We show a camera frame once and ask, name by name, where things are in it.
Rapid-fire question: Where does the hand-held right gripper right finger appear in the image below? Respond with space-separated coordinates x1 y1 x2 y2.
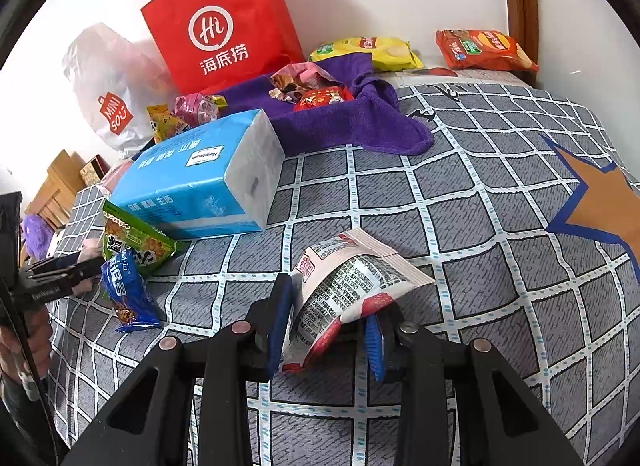
362 303 586 466

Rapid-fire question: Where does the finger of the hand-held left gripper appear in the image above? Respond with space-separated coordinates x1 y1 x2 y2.
57 265 103 299
22 253 103 279

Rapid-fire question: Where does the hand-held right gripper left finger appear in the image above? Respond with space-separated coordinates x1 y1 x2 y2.
62 273 296 466

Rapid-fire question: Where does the blue snack packet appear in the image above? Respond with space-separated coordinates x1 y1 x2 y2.
99 261 166 334

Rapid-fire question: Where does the green snack packet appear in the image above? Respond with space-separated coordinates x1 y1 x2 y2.
101 200 191 277

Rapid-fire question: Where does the pink white strawberry snack packet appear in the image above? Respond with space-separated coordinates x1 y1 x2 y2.
280 227 436 373

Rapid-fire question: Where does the pale pink starred snack packet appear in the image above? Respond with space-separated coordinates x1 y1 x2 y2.
97 161 133 197

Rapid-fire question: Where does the yellow snack packet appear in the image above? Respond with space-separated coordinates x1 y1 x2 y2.
146 104 188 145

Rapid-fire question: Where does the small pink snack packet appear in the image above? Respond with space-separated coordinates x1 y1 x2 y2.
173 92 228 127

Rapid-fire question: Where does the red snack packet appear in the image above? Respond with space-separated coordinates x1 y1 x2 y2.
292 86 355 113

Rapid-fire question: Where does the multicolour snack packet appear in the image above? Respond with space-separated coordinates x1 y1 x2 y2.
269 62 346 102

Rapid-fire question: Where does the person's left hand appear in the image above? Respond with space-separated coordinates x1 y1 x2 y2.
0 308 53 387

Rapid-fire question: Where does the purple plush toy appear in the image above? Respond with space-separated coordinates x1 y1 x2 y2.
20 213 53 261

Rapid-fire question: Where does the wooden headboard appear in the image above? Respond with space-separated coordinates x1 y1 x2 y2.
25 148 86 231

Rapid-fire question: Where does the grey checked bed sheet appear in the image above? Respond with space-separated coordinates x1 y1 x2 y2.
47 80 640 466

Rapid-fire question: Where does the blue tissue pack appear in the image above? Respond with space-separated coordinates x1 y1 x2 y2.
107 108 286 241

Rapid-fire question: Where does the white plastic shopping bag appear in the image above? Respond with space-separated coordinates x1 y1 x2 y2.
61 22 176 159

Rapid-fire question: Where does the purple towel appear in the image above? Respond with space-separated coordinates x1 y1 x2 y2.
192 54 434 155

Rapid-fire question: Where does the red paper bag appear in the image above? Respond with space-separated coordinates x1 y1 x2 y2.
140 0 306 95

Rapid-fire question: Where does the yellow chip bag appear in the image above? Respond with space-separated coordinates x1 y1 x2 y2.
307 36 425 72

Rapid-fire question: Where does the white printed bed sheet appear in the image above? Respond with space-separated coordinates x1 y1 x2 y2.
385 66 536 91

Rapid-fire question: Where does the orange chip bag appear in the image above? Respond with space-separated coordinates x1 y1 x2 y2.
435 28 541 72

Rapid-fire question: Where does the black cable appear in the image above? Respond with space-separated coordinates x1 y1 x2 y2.
0 271 51 407

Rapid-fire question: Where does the brown wooden door frame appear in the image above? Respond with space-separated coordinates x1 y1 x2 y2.
497 0 541 86

